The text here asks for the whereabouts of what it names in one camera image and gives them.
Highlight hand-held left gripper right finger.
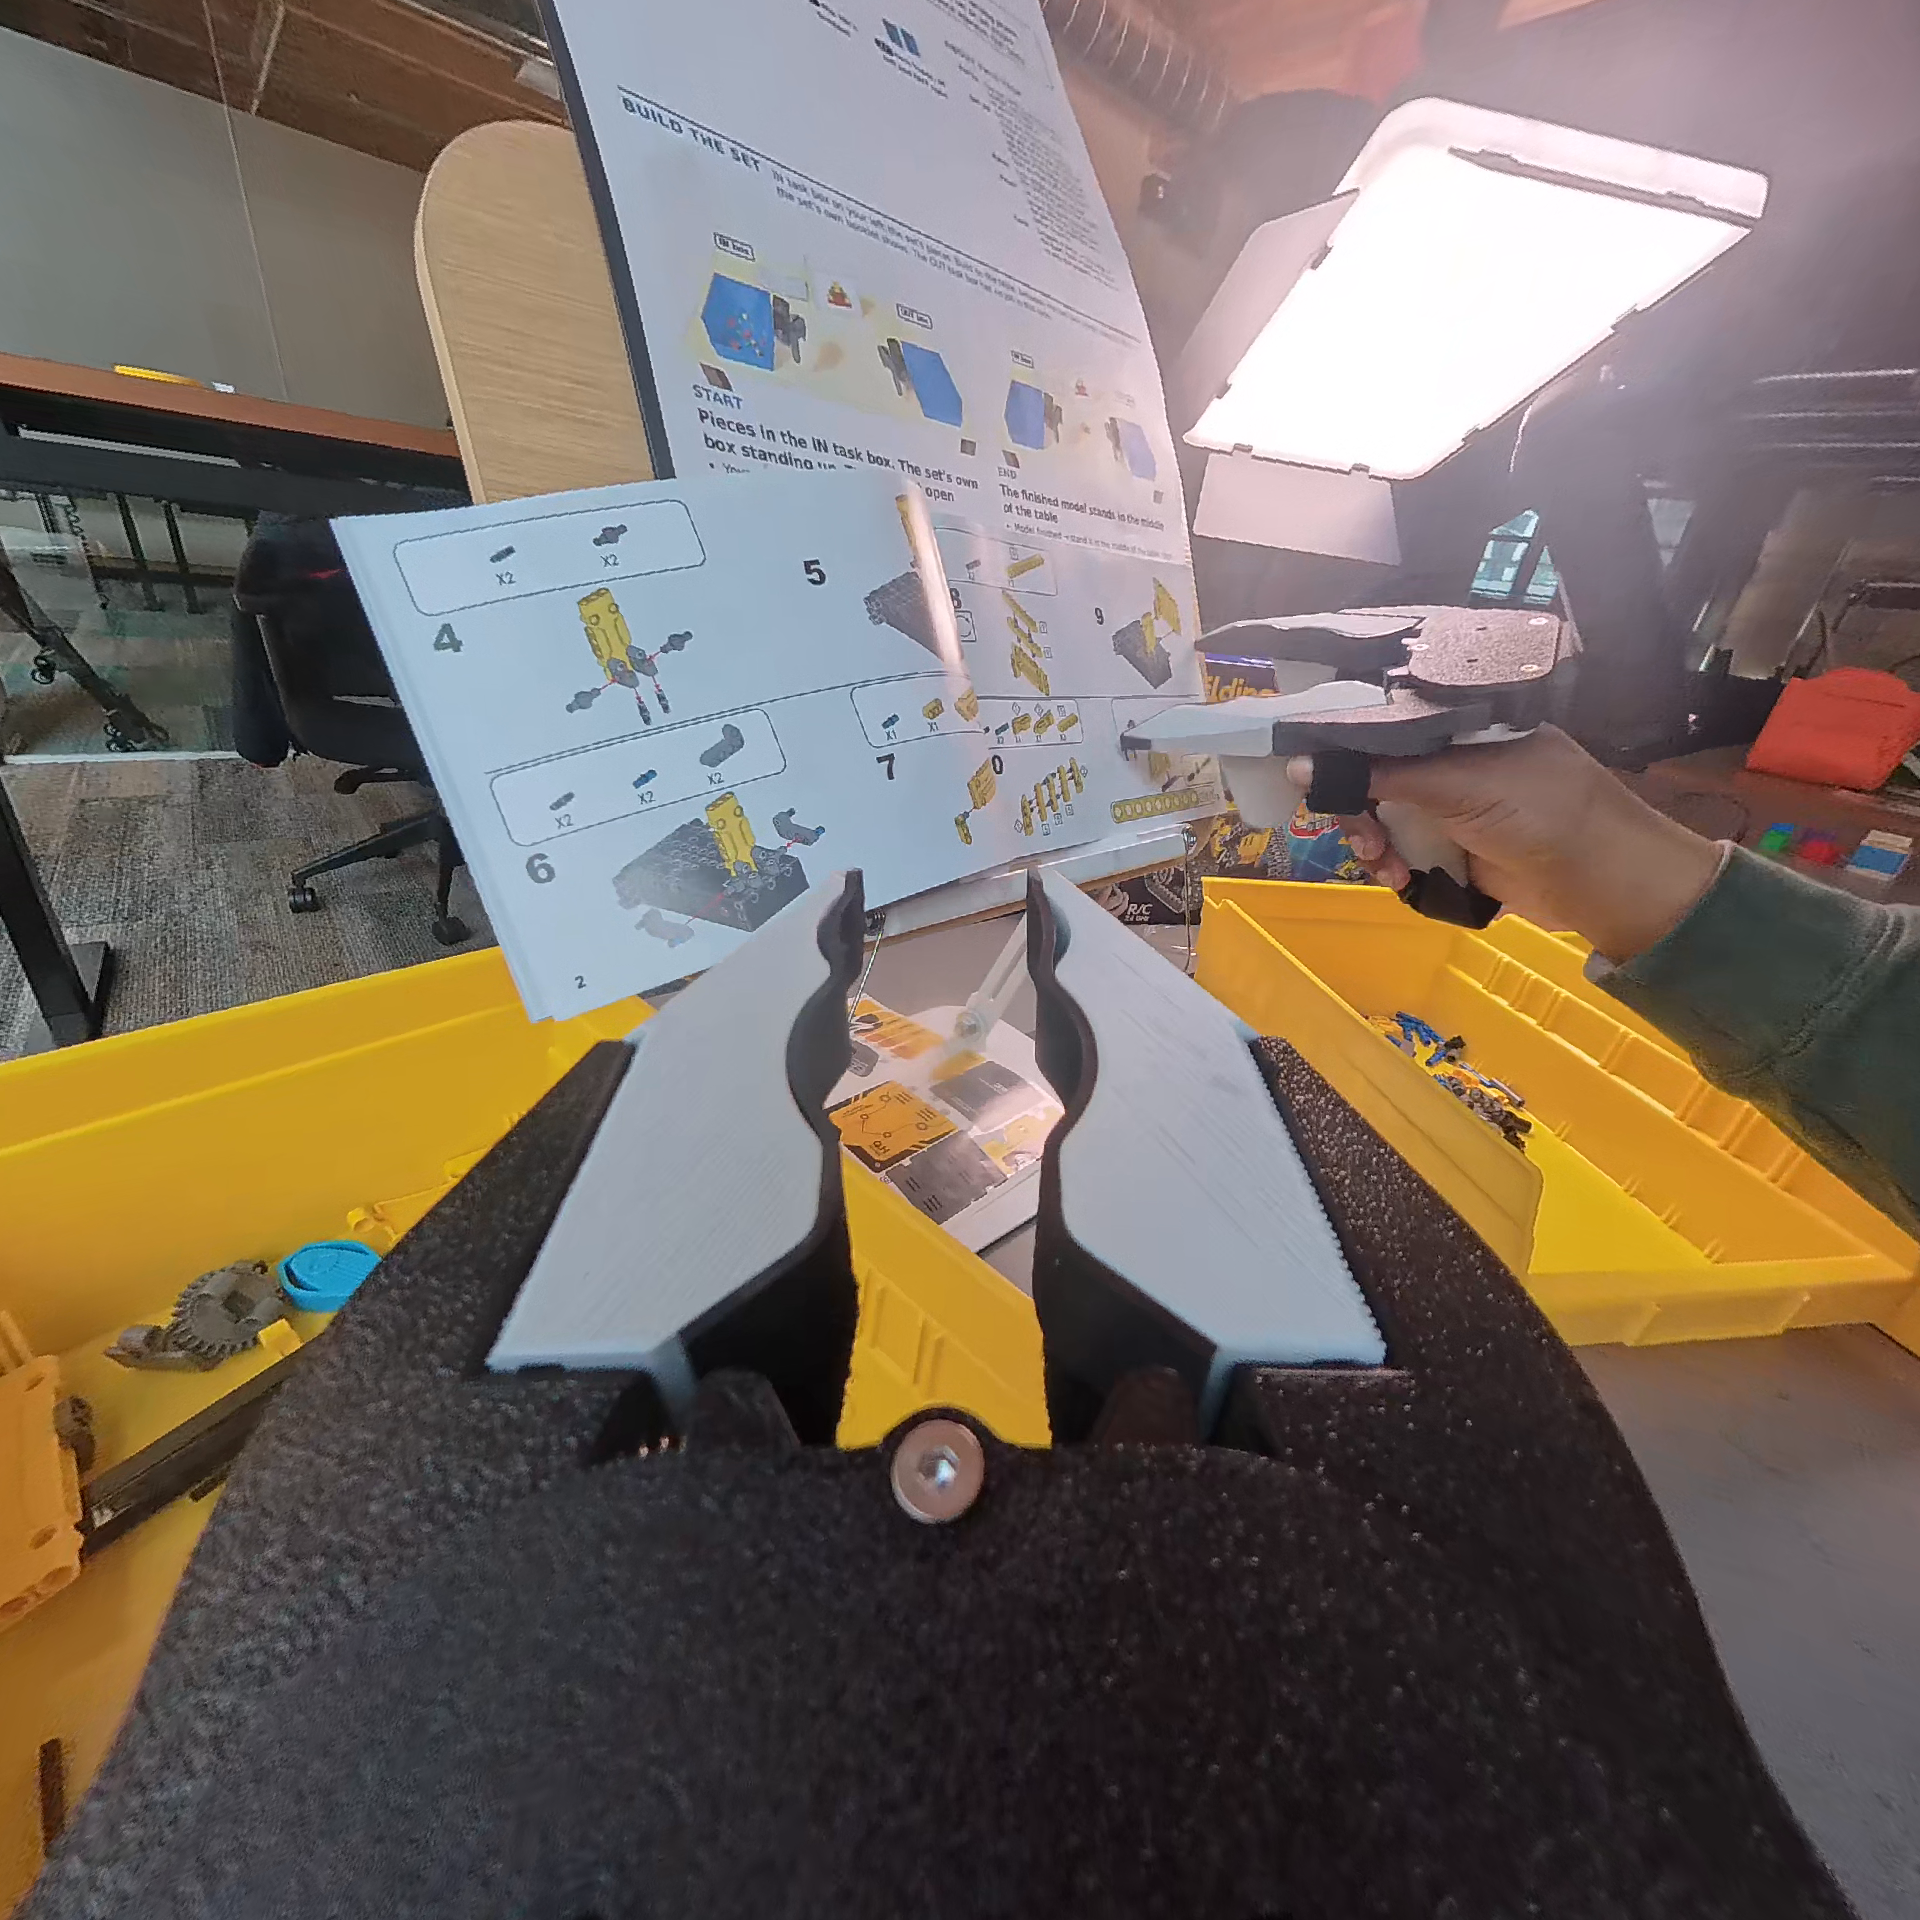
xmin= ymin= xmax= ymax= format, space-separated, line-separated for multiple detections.
xmin=1025 ymin=867 xmax=1390 ymax=1421

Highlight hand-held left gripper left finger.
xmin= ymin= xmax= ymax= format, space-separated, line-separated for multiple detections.
xmin=487 ymin=867 xmax=873 ymax=1421

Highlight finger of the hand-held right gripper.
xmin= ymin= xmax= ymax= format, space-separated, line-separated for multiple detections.
xmin=1121 ymin=678 xmax=1401 ymax=761

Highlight heap of blue grey parts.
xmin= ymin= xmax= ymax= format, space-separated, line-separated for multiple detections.
xmin=1364 ymin=1008 xmax=1538 ymax=1152

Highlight yellow plastic bin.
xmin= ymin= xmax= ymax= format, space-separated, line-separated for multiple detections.
xmin=1478 ymin=907 xmax=1920 ymax=1265
xmin=0 ymin=942 xmax=1052 ymax=1870
xmin=1196 ymin=874 xmax=1920 ymax=1349

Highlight lego instruction booklet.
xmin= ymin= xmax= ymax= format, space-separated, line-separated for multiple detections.
xmin=329 ymin=478 xmax=1225 ymax=1025

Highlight person's right forearm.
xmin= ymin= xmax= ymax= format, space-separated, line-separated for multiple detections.
xmin=1586 ymin=844 xmax=1920 ymax=1238

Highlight person's right hand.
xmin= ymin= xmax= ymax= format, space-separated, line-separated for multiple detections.
xmin=1304 ymin=747 xmax=1731 ymax=965

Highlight robot kit box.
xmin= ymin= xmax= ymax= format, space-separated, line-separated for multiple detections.
xmin=1111 ymin=660 xmax=1412 ymax=923

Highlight printed parts leaflet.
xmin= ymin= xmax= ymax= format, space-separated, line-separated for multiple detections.
xmin=832 ymin=997 xmax=1064 ymax=1228

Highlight orange container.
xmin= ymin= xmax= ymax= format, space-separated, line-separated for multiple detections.
xmin=1744 ymin=667 xmax=1920 ymax=794

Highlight studio light panel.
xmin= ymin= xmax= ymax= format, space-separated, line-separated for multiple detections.
xmin=1182 ymin=97 xmax=1776 ymax=570

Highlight coloured toy blocks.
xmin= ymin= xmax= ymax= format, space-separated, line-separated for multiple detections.
xmin=1751 ymin=817 xmax=1920 ymax=883

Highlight printed task sheet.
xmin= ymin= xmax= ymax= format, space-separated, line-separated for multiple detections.
xmin=545 ymin=0 xmax=1203 ymax=578

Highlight wooden stand board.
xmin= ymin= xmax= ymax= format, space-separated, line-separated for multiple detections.
xmin=417 ymin=118 xmax=1203 ymax=934

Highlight wooden top office desk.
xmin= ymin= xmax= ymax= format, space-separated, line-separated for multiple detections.
xmin=0 ymin=349 xmax=471 ymax=1057

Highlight white stand post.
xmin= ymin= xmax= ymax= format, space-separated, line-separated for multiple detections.
xmin=945 ymin=928 xmax=1040 ymax=1051

